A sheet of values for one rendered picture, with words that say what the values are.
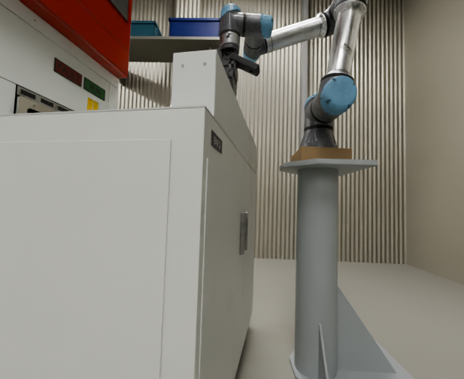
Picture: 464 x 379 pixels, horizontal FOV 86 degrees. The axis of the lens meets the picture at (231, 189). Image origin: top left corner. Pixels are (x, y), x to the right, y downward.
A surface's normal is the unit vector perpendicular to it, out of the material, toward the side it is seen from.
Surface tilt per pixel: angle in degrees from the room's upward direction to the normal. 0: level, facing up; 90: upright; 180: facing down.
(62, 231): 90
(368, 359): 90
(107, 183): 90
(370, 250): 90
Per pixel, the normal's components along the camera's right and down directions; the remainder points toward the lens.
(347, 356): -0.04, -0.06
